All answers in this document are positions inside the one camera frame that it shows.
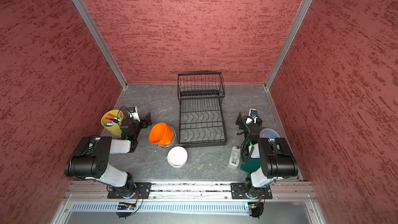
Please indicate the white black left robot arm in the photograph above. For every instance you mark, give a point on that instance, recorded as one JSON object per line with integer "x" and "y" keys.
{"x": 90, "y": 159}

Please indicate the red marker in cup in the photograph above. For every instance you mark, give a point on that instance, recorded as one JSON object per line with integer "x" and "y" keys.
{"x": 113, "y": 119}

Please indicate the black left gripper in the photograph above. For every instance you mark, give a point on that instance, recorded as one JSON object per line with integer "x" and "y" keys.
{"x": 140, "y": 123}

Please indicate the patterned bowl stack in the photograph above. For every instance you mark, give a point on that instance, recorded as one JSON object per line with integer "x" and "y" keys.
{"x": 172, "y": 141}

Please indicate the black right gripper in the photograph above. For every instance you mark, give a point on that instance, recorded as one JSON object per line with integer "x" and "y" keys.
{"x": 246, "y": 126}

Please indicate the yellow-green pen cup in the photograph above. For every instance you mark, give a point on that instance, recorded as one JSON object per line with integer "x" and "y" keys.
{"x": 113, "y": 127}

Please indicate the green sponge pad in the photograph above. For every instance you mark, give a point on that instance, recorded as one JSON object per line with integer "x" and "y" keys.
{"x": 252, "y": 165}

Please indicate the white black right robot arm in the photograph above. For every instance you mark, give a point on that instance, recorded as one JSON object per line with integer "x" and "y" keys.
{"x": 265, "y": 156}

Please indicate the orange plastic bowl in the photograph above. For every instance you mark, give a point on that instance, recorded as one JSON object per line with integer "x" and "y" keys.
{"x": 161, "y": 135}

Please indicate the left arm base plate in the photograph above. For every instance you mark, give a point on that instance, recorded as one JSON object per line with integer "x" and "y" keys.
{"x": 139, "y": 190}

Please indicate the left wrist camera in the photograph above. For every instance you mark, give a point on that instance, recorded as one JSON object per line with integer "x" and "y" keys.
{"x": 133, "y": 113}

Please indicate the black wire dish rack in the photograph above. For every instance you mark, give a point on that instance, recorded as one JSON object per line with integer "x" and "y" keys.
{"x": 201, "y": 118}

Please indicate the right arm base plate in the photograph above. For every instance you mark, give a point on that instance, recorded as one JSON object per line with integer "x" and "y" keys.
{"x": 244, "y": 191}

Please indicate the translucent measuring cup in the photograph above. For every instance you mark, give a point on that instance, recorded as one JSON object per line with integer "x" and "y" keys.
{"x": 268, "y": 133}

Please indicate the white ceramic bowl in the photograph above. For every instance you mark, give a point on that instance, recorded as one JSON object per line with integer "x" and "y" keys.
{"x": 177, "y": 157}

